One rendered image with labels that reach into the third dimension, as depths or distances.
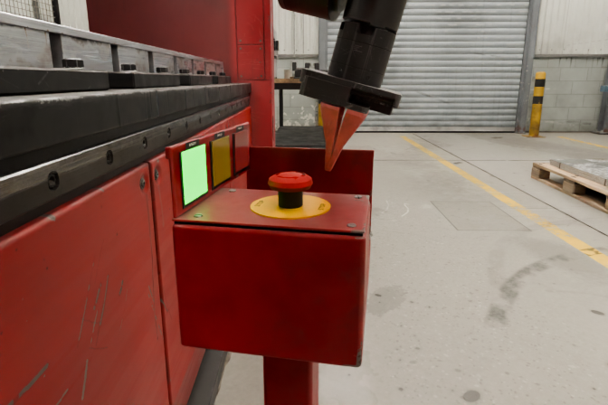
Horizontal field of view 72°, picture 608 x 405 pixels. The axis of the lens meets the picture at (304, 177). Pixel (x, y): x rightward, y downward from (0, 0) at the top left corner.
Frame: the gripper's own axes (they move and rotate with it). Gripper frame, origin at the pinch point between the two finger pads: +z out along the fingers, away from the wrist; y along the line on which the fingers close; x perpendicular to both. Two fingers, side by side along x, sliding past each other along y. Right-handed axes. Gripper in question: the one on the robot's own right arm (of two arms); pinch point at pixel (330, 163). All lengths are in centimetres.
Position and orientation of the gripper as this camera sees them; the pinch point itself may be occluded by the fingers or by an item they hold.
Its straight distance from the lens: 46.2
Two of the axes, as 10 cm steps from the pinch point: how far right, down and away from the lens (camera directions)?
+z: -2.5, 9.3, 2.8
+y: -9.5, -2.9, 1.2
